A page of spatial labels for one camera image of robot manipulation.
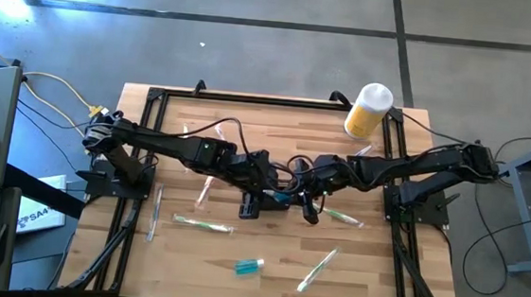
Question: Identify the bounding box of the blue-grey metal table frame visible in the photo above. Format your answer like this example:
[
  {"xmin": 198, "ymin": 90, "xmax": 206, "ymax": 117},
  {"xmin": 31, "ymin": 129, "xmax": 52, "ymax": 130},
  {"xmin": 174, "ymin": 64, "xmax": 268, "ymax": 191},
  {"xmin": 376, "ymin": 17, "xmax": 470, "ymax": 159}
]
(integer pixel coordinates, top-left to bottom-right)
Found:
[{"xmin": 476, "ymin": 127, "xmax": 531, "ymax": 277}]

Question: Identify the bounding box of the orange toothbrush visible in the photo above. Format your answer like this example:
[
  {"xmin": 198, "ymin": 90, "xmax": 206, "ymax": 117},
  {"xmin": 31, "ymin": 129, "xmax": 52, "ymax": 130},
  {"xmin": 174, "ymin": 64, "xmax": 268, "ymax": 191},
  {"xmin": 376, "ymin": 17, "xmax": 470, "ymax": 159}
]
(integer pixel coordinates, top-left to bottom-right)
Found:
[{"xmin": 193, "ymin": 173, "xmax": 217, "ymax": 212}]

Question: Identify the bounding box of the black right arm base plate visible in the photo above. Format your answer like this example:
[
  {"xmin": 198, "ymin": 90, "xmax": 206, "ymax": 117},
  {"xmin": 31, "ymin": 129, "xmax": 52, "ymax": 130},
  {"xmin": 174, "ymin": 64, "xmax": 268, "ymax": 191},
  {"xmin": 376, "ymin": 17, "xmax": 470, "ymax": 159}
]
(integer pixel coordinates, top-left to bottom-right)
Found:
[{"xmin": 381, "ymin": 183, "xmax": 462, "ymax": 229}]

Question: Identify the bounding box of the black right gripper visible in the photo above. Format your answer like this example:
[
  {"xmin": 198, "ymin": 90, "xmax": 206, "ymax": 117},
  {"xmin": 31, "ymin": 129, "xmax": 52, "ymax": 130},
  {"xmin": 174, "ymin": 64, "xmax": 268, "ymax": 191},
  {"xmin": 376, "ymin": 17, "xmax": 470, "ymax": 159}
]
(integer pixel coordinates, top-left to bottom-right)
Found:
[{"xmin": 290, "ymin": 151, "xmax": 355, "ymax": 229}]

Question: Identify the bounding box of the black floor cable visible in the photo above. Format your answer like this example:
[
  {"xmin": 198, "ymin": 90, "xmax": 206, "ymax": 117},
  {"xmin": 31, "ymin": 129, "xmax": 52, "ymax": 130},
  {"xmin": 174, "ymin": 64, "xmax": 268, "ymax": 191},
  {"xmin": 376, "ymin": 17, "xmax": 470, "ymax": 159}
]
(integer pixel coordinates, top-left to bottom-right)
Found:
[
  {"xmin": 459, "ymin": 206, "xmax": 531, "ymax": 297},
  {"xmin": 487, "ymin": 131, "xmax": 531, "ymax": 222}
]

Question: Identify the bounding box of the black desk crossbar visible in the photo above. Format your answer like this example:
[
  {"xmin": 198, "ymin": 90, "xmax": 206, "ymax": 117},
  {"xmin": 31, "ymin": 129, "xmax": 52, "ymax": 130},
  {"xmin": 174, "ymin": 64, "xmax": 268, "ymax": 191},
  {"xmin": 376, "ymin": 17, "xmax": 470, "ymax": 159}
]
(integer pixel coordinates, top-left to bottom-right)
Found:
[{"xmin": 1, "ymin": 164, "xmax": 89, "ymax": 220}]

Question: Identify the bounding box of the light blue toothbrush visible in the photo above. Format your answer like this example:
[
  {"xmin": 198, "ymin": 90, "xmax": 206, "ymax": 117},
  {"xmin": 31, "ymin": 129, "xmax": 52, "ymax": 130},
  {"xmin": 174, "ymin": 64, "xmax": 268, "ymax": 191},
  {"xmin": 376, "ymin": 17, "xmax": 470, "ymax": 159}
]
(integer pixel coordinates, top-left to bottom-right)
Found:
[{"xmin": 353, "ymin": 143, "xmax": 374, "ymax": 159}]

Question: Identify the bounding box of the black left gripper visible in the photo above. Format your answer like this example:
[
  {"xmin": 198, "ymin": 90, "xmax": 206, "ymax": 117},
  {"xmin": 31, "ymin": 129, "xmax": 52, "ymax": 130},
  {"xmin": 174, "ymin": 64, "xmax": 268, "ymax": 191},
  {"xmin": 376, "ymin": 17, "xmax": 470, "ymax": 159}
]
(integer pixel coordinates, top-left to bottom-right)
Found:
[{"xmin": 231, "ymin": 147, "xmax": 281, "ymax": 222}]

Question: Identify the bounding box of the teal mouthwash bottle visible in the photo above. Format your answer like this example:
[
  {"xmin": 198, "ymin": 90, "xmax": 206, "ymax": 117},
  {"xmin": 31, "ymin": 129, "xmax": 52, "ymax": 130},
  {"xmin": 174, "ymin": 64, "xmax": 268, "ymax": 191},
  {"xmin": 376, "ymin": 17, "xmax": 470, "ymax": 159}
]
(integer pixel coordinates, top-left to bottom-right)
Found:
[
  {"xmin": 234, "ymin": 255, "xmax": 266, "ymax": 278},
  {"xmin": 262, "ymin": 188, "xmax": 292, "ymax": 205}
]

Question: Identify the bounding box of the white printed cardboard box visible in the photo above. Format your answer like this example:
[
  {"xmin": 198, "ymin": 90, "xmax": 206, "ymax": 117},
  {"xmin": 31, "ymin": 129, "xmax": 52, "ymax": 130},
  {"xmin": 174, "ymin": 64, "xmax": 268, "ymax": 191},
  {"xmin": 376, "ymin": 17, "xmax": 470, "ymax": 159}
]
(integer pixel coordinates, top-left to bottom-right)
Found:
[{"xmin": 15, "ymin": 171, "xmax": 71, "ymax": 238}]

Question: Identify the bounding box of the black aluminium table frame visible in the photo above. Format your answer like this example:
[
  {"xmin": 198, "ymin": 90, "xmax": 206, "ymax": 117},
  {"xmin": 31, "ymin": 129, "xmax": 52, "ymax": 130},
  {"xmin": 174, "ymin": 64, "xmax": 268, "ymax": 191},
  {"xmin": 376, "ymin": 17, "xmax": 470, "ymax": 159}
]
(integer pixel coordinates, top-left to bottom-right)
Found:
[{"xmin": 60, "ymin": 69, "xmax": 478, "ymax": 297}]

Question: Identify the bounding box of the pale grey wrapped toothbrush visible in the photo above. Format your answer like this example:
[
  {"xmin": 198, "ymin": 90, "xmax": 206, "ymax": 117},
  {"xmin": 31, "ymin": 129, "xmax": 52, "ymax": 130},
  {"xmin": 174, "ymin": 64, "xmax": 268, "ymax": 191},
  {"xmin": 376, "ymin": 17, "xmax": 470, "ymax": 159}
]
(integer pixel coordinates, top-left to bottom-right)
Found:
[{"xmin": 145, "ymin": 183, "xmax": 165, "ymax": 244}]

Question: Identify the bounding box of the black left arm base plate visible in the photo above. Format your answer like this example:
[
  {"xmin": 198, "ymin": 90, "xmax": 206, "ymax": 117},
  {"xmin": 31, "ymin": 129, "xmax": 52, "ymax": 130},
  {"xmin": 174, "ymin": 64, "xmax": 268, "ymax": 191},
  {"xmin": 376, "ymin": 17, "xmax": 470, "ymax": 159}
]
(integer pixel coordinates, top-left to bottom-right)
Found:
[{"xmin": 74, "ymin": 155, "xmax": 156, "ymax": 202}]

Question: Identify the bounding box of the yellow wipes canister white lid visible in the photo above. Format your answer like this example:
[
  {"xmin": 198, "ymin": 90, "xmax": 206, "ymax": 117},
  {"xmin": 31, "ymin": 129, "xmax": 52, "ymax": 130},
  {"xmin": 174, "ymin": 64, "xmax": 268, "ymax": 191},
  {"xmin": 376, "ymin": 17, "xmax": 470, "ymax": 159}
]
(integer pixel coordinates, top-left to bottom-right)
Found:
[{"xmin": 342, "ymin": 80, "xmax": 396, "ymax": 143}]

